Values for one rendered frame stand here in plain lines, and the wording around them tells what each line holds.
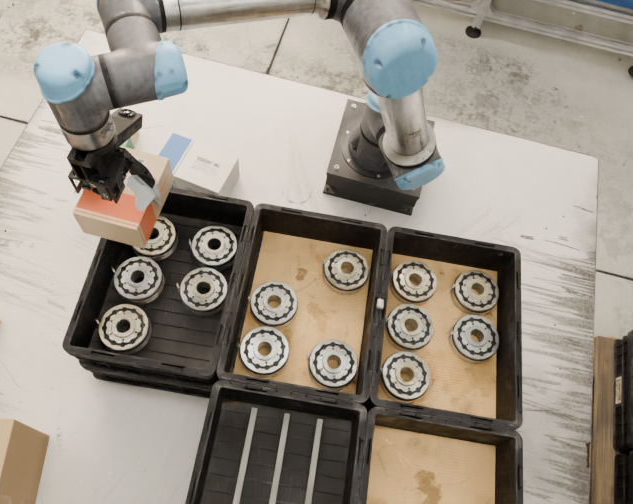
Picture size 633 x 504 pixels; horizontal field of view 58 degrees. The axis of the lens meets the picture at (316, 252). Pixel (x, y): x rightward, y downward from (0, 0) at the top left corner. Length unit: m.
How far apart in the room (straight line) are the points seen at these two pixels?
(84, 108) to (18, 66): 2.14
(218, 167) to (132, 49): 0.69
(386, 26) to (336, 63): 1.93
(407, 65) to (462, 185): 0.78
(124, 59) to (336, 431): 0.80
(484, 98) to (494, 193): 1.25
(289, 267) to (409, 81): 0.54
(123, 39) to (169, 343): 0.65
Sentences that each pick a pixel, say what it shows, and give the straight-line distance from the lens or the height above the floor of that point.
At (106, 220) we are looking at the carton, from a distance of 1.08.
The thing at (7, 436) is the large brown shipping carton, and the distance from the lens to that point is 1.24.
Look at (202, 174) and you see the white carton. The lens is 1.50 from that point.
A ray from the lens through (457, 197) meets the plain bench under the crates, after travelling 1.66.
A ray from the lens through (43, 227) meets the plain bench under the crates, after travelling 1.62.
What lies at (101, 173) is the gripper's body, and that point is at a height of 1.24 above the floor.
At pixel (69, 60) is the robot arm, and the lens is 0.85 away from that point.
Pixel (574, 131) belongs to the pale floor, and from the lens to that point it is 2.97.
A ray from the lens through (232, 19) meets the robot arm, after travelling 0.98.
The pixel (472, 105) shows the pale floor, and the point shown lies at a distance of 2.86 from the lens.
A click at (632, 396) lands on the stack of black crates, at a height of 0.27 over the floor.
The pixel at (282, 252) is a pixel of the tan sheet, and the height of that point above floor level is 0.83.
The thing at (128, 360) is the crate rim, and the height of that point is 0.93.
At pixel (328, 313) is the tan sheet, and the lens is 1.29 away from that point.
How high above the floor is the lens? 2.03
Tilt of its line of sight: 63 degrees down
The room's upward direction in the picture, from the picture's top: 11 degrees clockwise
